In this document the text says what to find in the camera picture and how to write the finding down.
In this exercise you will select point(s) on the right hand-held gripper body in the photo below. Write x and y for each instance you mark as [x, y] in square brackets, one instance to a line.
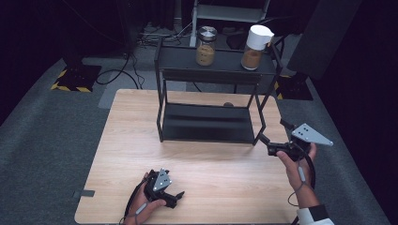
[308, 134]

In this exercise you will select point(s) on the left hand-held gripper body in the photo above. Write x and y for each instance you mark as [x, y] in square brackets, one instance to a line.
[161, 181]

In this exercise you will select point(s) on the black metal two-tier shelf rack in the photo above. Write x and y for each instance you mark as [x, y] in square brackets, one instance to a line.
[206, 123]

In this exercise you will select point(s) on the glass jar with white lid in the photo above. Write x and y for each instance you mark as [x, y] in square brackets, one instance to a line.
[255, 47]

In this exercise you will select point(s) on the glass jar with metal lid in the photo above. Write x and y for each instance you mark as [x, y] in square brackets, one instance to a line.
[205, 50]

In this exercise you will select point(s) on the person's left hand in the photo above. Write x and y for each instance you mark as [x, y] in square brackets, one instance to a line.
[140, 209]

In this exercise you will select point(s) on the person's right hand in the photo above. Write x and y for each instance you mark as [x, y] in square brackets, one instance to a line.
[295, 173]

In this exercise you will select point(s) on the black base with yellow stripes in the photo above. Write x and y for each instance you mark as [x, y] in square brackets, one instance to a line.
[294, 89]
[78, 78]

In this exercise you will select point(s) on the small brown round object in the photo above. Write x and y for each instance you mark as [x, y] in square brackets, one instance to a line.
[228, 104]

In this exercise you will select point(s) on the black tape strip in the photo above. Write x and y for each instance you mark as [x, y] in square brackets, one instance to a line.
[84, 193]

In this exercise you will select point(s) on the grey upright panel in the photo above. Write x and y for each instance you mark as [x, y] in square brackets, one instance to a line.
[322, 37]

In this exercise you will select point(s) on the white metal stand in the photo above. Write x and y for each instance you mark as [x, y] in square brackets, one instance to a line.
[228, 13]

